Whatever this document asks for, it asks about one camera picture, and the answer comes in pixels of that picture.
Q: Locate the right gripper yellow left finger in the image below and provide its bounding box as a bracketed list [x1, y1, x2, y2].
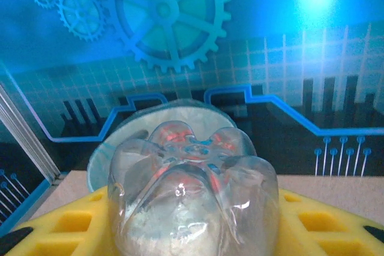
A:
[0, 185, 118, 256]

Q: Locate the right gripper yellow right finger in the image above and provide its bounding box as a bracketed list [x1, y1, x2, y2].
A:
[274, 188, 384, 256]

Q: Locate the large clear red labelled bottle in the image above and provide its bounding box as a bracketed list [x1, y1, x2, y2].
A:
[107, 119, 278, 256]

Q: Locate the blue plastic bin liner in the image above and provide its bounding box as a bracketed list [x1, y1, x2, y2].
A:
[86, 98, 238, 194]

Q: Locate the aluminium frame post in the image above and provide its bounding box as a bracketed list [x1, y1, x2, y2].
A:
[0, 83, 61, 185]

